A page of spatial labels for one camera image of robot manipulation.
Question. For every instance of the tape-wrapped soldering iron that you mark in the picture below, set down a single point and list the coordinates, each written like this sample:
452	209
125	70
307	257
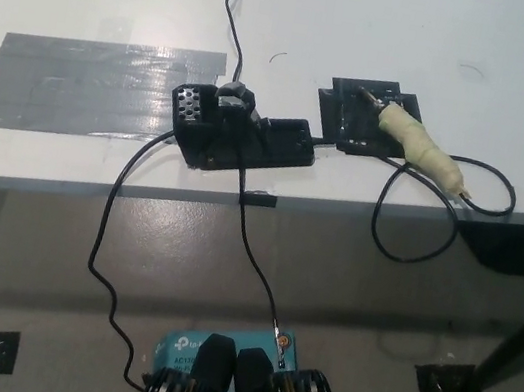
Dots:
418	142

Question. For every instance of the black soldering iron base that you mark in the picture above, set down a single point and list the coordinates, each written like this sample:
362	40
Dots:
241	141

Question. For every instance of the short black tape strip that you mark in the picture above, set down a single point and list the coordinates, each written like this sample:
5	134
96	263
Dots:
261	201

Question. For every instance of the small black tape patch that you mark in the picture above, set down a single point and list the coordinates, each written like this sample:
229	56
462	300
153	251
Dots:
341	119

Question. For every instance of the dark object under table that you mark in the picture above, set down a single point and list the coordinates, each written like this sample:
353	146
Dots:
496	247

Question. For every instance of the black metal bar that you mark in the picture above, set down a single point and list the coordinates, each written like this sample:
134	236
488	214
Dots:
520	343

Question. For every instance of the grey duct tape patch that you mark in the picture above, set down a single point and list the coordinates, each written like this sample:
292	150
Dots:
83	86

